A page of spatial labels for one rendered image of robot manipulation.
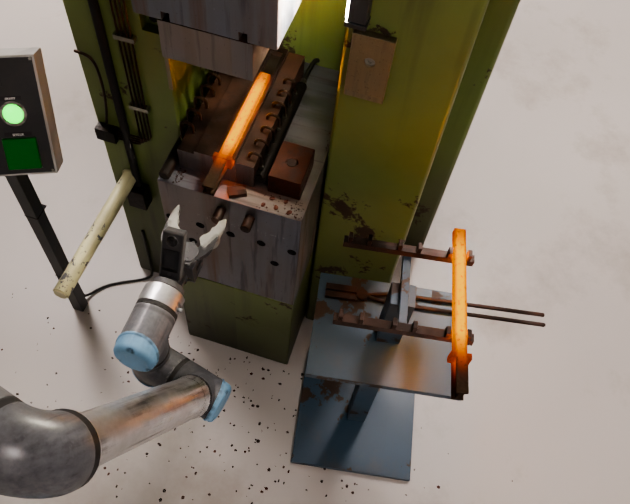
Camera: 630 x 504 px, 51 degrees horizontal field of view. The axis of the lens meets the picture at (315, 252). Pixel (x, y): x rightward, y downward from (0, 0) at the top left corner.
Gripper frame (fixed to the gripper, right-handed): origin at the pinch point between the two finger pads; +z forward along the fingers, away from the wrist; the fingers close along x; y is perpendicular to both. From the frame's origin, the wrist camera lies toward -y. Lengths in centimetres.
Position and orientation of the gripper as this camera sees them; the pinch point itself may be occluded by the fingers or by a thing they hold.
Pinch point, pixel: (201, 212)
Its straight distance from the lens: 151.1
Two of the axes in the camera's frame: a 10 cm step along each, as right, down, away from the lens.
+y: -0.7, 5.3, 8.5
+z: 2.9, -8.0, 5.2
